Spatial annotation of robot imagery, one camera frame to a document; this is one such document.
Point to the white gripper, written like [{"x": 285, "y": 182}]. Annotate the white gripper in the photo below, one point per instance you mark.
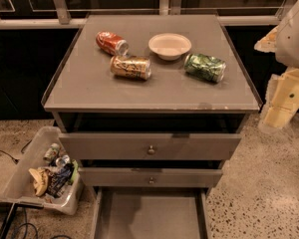
[{"x": 294, "y": 40}]

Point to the orange soda can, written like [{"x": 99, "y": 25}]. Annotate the orange soda can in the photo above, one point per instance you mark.
[{"x": 133, "y": 67}]

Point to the green soda can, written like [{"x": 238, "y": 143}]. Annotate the green soda can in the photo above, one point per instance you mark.
[{"x": 205, "y": 67}]

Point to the grey drawer cabinet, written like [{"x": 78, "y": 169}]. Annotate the grey drawer cabinet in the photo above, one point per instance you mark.
[{"x": 85, "y": 97}]

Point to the red soda can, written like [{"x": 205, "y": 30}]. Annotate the red soda can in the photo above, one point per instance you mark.
[{"x": 112, "y": 43}]

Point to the grey bottom drawer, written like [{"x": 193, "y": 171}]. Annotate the grey bottom drawer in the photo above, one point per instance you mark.
[{"x": 150, "y": 213}]

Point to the grey drawer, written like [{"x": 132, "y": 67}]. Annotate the grey drawer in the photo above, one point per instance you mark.
[
  {"x": 150, "y": 146},
  {"x": 150, "y": 177},
  {"x": 150, "y": 213}
]

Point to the grey middle drawer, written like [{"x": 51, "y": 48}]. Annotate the grey middle drawer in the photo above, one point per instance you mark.
[{"x": 150, "y": 177}]

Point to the grey top drawer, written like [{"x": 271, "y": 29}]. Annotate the grey top drawer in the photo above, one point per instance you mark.
[{"x": 150, "y": 146}]

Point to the small can in bin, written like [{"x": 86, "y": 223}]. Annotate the small can in bin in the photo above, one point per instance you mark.
[{"x": 51, "y": 152}]

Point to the white paper bowl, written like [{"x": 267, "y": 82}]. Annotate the white paper bowl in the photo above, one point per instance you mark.
[{"x": 169, "y": 46}]

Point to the metal window railing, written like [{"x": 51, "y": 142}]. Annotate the metal window railing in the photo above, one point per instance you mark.
[{"x": 51, "y": 14}]

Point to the dark blue snack wrapper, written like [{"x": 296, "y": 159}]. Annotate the dark blue snack wrapper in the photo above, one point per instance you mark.
[{"x": 59, "y": 179}]

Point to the clear plastic bin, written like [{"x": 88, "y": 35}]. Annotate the clear plastic bin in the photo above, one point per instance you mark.
[{"x": 19, "y": 188}]

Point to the tan crumpled bag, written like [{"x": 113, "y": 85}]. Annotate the tan crumpled bag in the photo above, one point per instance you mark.
[{"x": 41, "y": 180}]

